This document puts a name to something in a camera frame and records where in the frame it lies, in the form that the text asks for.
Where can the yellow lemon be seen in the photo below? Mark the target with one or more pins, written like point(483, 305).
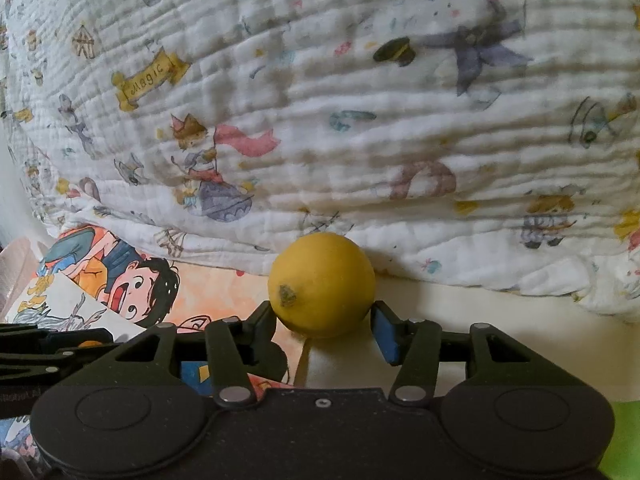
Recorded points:
point(322, 285)

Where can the green object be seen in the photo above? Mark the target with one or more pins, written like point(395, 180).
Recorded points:
point(625, 440)

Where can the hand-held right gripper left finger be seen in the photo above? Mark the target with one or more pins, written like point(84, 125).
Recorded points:
point(262, 322)

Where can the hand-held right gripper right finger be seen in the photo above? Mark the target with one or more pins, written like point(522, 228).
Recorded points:
point(385, 332)

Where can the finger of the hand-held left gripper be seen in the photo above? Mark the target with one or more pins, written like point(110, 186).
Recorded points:
point(45, 364)
point(60, 337)

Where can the white cartoon printed blanket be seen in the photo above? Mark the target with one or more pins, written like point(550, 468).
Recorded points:
point(325, 110)

